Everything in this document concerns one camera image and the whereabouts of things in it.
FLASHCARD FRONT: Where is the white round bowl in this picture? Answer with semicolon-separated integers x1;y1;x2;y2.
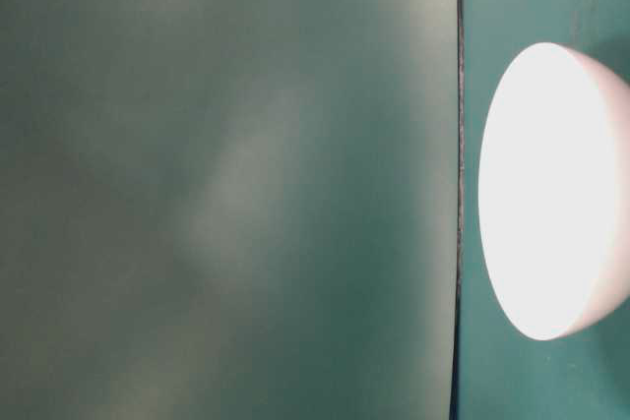
477;42;629;340

